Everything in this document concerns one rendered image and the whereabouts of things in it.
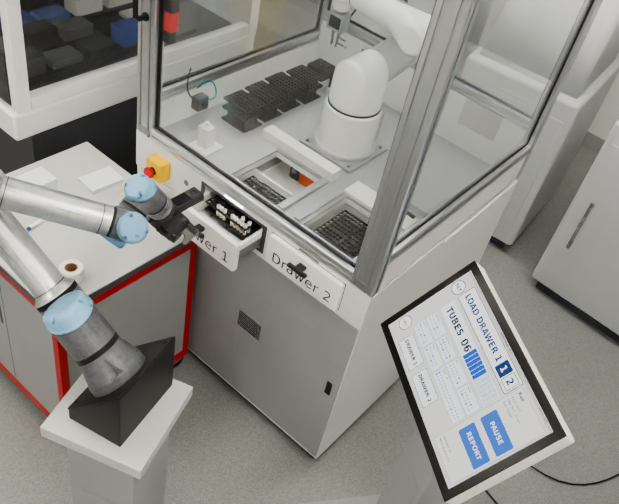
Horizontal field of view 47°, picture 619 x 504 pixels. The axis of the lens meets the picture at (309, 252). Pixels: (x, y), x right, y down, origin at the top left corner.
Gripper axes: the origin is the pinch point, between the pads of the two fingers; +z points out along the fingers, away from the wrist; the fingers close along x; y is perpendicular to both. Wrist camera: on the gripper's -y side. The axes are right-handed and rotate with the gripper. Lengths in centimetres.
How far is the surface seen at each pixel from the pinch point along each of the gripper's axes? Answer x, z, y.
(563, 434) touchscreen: 116, -26, -11
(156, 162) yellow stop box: -32.2, 8.2, -10.8
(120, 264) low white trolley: -14.0, 3.6, 22.0
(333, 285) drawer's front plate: 43.1, 9.1, -12.6
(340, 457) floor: 59, 92, 29
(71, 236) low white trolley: -33.4, 1.5, 25.0
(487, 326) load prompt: 88, -14, -24
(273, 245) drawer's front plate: 19.4, 10.2, -11.8
